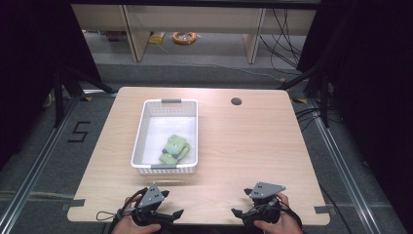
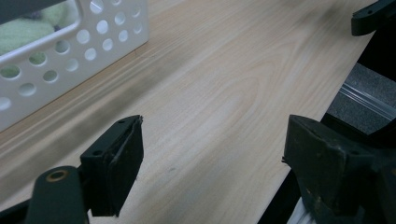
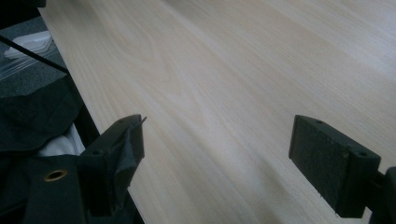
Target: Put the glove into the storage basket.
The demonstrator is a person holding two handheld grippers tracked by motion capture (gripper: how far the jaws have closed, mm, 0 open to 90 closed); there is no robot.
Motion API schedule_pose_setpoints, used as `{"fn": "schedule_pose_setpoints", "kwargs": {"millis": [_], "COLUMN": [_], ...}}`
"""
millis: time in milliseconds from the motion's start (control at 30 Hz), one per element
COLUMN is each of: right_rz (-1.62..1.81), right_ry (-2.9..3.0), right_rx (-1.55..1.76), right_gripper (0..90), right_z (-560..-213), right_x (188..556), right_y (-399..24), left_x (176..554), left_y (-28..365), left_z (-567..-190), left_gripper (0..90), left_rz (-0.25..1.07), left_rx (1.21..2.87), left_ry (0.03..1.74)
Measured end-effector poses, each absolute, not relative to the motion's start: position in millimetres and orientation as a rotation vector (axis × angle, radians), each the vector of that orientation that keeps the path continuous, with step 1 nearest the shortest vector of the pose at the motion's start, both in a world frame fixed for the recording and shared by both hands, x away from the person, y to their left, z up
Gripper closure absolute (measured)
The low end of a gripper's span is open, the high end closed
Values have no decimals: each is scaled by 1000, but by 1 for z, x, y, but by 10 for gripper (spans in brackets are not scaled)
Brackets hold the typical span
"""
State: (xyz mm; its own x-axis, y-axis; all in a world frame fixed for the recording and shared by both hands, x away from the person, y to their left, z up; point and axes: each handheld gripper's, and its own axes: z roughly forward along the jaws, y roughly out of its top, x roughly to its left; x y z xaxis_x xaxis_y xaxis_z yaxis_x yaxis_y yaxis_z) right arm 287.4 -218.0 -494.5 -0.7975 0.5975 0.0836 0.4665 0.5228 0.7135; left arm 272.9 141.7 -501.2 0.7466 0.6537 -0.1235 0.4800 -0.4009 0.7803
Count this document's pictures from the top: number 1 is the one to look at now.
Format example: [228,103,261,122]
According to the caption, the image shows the aluminium floor rail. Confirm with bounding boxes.
[308,97,384,234]
[0,94,82,234]

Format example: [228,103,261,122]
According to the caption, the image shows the yellow packet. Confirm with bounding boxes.
[148,31,167,45]

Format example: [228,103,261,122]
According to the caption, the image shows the person's right hand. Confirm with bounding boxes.
[252,192,305,234]

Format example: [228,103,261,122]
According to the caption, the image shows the person's left hand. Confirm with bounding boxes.
[111,194,163,234]

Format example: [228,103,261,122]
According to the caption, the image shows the black curtain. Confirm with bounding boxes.
[0,0,102,172]
[296,0,413,228]

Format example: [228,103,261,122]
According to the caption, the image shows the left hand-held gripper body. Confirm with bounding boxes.
[131,182,174,227]

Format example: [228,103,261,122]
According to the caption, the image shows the white plastic basket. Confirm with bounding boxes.
[131,98,199,176]

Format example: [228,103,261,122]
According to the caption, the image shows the black metal stand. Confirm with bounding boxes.
[277,58,339,129]
[52,62,115,129]

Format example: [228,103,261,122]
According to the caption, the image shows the pale wooden desk frame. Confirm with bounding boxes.
[70,3,318,65]

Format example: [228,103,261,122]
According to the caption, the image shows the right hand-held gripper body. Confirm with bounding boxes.
[242,181,287,226]

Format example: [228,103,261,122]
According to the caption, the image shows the grey tape strip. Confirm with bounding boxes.
[313,205,331,216]
[60,198,86,213]

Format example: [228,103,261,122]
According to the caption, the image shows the black looped gripper cable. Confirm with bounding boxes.
[95,186,149,234]

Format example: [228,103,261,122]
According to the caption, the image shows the bundle of black floor cables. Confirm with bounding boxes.
[258,9,305,70]

